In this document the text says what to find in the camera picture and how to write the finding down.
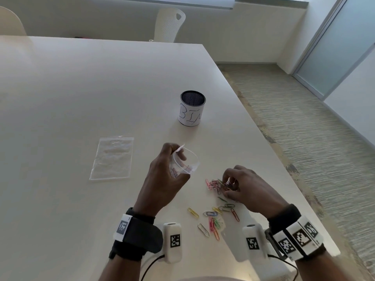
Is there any cream smooth chair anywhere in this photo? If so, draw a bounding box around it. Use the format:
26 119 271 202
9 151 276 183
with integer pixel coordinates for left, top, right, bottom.
0 6 28 36

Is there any black mesh cup, white label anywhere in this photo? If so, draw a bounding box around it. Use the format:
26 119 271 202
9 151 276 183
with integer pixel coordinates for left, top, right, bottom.
178 91 206 126

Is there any person's right hand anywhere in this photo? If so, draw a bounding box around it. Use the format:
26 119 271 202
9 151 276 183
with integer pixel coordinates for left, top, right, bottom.
222 165 290 220

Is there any white perforated chair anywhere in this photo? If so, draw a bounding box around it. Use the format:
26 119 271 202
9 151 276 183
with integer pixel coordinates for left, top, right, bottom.
148 8 186 43

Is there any flat clear zip bag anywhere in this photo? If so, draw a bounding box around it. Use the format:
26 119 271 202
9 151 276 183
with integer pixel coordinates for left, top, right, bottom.
89 136 135 181

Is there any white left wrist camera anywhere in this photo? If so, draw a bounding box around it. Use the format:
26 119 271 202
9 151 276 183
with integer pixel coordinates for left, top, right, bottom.
162 222 183 264

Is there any frosted glass door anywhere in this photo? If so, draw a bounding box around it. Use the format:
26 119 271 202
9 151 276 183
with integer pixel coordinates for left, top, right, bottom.
292 0 375 100

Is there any pile of coloured paper clips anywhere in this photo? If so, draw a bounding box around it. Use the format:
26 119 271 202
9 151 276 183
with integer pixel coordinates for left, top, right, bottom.
187 177 241 241

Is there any black left wristband with marker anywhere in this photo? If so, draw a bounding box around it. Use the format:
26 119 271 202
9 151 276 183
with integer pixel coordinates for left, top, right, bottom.
109 207 164 262

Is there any black right camera cable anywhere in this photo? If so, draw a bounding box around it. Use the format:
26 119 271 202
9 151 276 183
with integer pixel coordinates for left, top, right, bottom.
266 252 299 281

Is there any person's left hand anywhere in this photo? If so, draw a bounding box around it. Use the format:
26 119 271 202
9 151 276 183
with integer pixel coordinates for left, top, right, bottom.
141 143 191 217

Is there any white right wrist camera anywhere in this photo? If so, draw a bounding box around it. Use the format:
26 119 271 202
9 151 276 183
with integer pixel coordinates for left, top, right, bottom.
242 224 268 262

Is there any clear plastic bag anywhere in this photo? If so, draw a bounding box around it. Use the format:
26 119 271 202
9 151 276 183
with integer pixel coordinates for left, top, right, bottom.
170 144 201 178

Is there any black left camera cable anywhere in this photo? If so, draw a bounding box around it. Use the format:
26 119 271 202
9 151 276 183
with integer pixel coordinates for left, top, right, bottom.
140 254 166 281

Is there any person's left forearm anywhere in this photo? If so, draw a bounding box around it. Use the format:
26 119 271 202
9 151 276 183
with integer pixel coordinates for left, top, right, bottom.
99 253 142 281

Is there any black right wristband with markers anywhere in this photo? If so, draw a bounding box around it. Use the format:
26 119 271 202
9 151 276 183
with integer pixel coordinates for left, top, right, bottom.
265 204 326 262

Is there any black camera cable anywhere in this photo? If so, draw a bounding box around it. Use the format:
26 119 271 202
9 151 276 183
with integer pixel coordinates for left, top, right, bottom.
140 254 166 281
266 252 299 281

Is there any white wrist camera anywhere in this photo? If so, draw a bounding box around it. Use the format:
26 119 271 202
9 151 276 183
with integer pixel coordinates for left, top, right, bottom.
242 224 268 262
162 222 183 264

